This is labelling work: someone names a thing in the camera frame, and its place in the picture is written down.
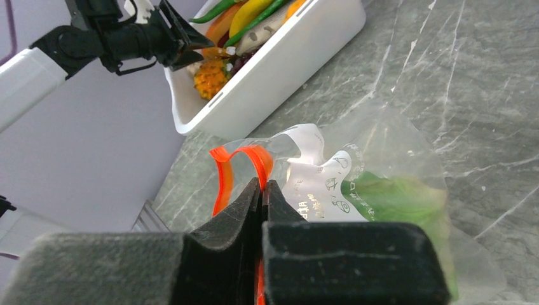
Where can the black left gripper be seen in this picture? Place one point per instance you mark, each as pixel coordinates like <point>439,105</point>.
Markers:
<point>172,40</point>

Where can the green chili pepper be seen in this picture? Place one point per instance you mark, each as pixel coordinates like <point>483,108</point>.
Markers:
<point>215,11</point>

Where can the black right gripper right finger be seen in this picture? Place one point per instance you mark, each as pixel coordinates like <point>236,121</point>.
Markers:
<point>345,262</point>

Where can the orange spiky dragon fruit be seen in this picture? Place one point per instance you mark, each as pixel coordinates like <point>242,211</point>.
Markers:
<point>211,77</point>

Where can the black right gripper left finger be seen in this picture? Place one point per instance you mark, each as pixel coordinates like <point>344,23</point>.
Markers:
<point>214,264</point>

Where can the yellow banana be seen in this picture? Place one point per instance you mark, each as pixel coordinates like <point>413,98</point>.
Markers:
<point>246,14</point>

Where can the white plastic food bin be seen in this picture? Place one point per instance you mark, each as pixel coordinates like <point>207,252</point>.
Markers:
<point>307,40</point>

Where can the orange carrot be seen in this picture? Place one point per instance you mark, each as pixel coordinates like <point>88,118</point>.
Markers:
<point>218,33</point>

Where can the clear zip bag orange zipper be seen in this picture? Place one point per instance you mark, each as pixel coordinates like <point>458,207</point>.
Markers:
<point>372,165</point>

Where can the green napa cabbage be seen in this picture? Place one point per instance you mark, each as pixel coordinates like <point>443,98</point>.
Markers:
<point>406,199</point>

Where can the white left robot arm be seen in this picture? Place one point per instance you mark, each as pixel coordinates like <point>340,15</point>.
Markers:
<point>99,30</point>

